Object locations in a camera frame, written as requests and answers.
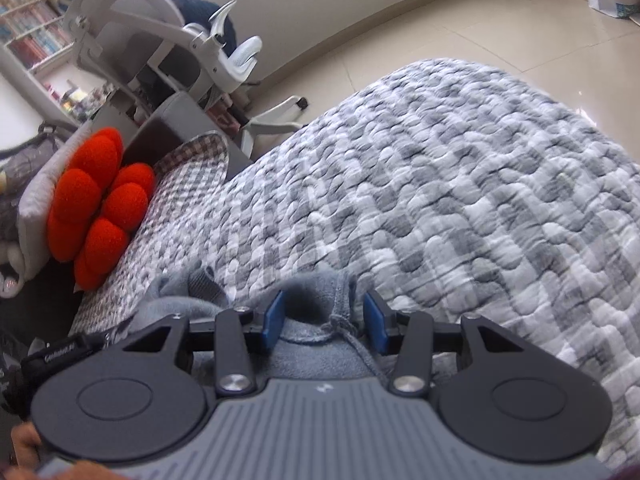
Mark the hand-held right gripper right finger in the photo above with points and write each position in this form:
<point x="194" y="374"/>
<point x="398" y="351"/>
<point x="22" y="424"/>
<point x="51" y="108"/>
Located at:
<point x="376" y="323"/>

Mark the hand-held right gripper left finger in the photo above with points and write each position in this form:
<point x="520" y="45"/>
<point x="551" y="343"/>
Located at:
<point x="273" y="321"/>

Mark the person's left hand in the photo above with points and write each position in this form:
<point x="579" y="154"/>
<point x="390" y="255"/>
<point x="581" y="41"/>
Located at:
<point x="26" y="447"/>

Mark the white quilted cushion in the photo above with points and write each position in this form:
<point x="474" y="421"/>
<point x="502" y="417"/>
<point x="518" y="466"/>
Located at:
<point x="37" y="210"/>

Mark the grey white checked quilted blanket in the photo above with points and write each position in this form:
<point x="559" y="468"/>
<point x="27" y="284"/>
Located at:
<point x="425" y="185"/>

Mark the red flower cushion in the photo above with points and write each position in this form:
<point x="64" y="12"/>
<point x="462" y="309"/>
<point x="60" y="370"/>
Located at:
<point x="95" y="205"/>

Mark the small-checked grey pillow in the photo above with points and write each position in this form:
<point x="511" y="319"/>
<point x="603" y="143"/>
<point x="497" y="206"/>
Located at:
<point x="185" y="180"/>

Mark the grey patterned bag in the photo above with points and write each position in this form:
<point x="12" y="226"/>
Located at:
<point x="22" y="170"/>

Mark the dark grey headboard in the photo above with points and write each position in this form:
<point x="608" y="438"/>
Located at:
<point x="170" y="125"/>

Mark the white office chair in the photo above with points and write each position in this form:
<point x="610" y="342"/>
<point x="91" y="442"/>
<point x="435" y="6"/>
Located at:
<point x="165" y="45"/>

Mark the dark fluffy cloth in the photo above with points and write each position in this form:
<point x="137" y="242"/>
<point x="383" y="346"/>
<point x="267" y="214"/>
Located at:
<point x="200" y="7"/>

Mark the white bookshelf with books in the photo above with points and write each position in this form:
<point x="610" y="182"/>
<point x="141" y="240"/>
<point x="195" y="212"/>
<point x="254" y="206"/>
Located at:
<point x="35" y="30"/>

